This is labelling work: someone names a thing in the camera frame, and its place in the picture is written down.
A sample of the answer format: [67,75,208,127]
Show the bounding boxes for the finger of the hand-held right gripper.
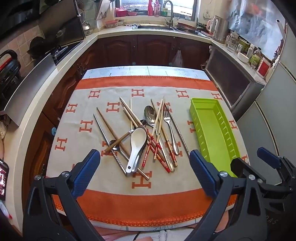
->
[230,157,292,194]
[257,147,296,186]

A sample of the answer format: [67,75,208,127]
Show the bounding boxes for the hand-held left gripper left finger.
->
[22,149,104,241]

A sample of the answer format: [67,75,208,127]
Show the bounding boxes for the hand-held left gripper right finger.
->
[189,149,270,241]

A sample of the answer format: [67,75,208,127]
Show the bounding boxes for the small metal spoon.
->
[126,119,149,137]
[109,139,130,161]

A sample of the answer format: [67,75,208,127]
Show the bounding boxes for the green plastic tray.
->
[189,97,241,178]

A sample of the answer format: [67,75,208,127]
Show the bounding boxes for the brown wooden chopstick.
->
[96,107,150,180]
[104,130,136,153]

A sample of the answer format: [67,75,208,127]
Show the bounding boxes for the white ceramic spoon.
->
[125,127,148,174]

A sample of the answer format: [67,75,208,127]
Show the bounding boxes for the large metal spoon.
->
[143,105,174,169]

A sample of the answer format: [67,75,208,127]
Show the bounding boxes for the orange grey printed blanket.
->
[46,75,251,230]

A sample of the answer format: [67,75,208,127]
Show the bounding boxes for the grey refrigerator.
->
[231,23,296,186]

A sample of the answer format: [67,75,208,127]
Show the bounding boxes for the metal fork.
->
[163,104,180,156]

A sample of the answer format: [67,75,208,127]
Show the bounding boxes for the grey cabinet translucent doors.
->
[205,44,266,114]

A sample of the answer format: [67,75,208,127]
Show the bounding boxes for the red label box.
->
[256,57,272,79]

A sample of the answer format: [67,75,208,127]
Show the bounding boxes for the stainless steel splash guard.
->
[3,53,57,127]

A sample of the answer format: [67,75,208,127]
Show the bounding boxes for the green label bottle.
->
[250,47,262,69]

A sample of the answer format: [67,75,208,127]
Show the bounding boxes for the white plastic bag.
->
[171,49,184,66]

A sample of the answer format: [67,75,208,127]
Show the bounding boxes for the black gas stove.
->
[50,40,84,65]

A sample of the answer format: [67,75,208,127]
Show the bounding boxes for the glass jar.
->
[225,31,240,52]

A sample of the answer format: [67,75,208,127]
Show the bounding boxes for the black red bag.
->
[0,49,21,98]

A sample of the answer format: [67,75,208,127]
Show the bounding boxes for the white paper roll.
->
[275,20,286,40]

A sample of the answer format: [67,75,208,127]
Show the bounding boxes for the steel teapot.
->
[82,20,93,36]

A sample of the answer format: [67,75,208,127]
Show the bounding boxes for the red pan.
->
[177,21,197,30]

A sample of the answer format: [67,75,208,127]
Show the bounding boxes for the steel kitchen sink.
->
[132,24,178,30]

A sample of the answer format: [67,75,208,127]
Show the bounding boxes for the pale cutting board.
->
[95,0,111,20]

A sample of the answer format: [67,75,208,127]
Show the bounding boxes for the steel sink faucet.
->
[163,0,174,27]

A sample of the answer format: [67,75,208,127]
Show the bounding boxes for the kitchen window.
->
[116,0,198,16]

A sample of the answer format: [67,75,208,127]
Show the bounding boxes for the black range hood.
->
[0,0,78,40]

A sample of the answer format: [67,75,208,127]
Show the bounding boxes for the silver wall sheet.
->
[229,0,286,61]

